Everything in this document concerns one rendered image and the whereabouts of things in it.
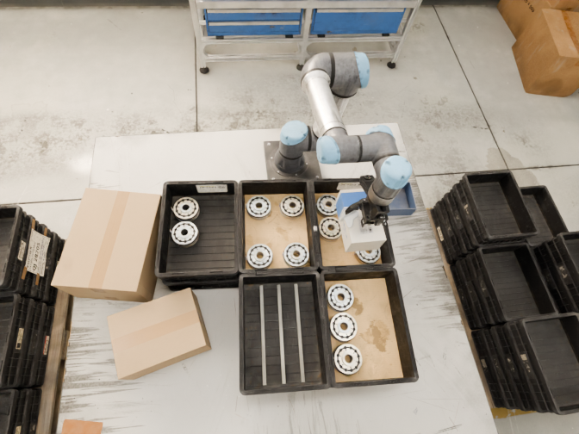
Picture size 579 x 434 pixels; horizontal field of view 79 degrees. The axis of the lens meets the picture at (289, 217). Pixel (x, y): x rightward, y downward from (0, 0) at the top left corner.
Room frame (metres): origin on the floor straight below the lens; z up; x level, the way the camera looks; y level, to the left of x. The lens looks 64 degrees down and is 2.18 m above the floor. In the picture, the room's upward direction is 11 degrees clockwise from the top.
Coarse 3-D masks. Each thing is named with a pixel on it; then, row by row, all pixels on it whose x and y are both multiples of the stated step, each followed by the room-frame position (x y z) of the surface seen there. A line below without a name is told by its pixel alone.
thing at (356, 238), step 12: (348, 192) 0.64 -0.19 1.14; (360, 192) 0.65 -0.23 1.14; (336, 204) 0.63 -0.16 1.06; (348, 204) 0.59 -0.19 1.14; (360, 216) 0.55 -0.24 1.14; (348, 228) 0.50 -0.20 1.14; (360, 228) 0.51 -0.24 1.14; (372, 228) 0.52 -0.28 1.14; (348, 240) 0.47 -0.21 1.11; (360, 240) 0.47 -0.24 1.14; (372, 240) 0.47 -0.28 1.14; (384, 240) 0.48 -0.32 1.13
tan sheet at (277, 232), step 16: (272, 208) 0.68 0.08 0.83; (304, 208) 0.70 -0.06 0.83; (256, 224) 0.59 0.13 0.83; (272, 224) 0.60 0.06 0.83; (288, 224) 0.62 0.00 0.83; (304, 224) 0.63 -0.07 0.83; (256, 240) 0.52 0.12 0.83; (272, 240) 0.53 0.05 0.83; (288, 240) 0.54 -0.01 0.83; (304, 240) 0.56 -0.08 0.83
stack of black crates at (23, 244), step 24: (0, 216) 0.52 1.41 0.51; (24, 216) 0.53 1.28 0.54; (0, 240) 0.40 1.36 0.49; (24, 240) 0.42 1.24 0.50; (0, 264) 0.29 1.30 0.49; (24, 264) 0.31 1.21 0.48; (48, 264) 0.37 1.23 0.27; (0, 288) 0.18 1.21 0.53; (24, 288) 0.21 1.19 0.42; (48, 288) 0.25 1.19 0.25
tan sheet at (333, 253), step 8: (320, 216) 0.68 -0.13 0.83; (336, 216) 0.70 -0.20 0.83; (320, 240) 0.57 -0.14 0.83; (336, 240) 0.58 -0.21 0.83; (328, 248) 0.54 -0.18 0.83; (336, 248) 0.55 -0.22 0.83; (344, 248) 0.55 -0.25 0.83; (328, 256) 0.51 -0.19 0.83; (336, 256) 0.51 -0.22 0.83; (344, 256) 0.52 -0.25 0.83; (352, 256) 0.53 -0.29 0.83; (328, 264) 0.47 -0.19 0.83; (336, 264) 0.48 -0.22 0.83; (344, 264) 0.48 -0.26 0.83; (352, 264) 0.49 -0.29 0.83
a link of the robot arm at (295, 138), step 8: (288, 128) 1.00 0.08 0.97; (296, 128) 1.01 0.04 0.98; (304, 128) 1.01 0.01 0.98; (280, 136) 0.99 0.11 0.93; (288, 136) 0.96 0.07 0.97; (296, 136) 0.97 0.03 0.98; (304, 136) 0.98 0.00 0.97; (280, 144) 0.97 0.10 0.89; (288, 144) 0.95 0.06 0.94; (296, 144) 0.95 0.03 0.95; (304, 144) 0.97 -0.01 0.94; (288, 152) 0.94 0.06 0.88; (296, 152) 0.95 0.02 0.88
